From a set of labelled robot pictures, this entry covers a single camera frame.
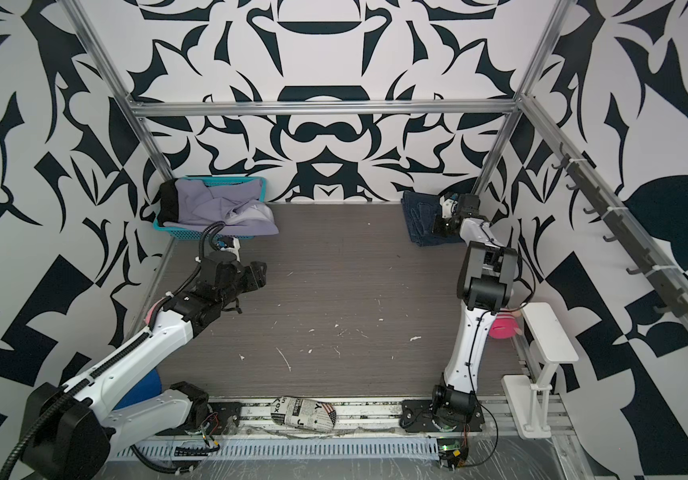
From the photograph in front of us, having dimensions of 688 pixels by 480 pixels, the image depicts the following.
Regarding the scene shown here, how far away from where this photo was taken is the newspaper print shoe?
2.37ft

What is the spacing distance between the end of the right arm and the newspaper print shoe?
1.87ft

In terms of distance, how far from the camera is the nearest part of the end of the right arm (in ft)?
2.73
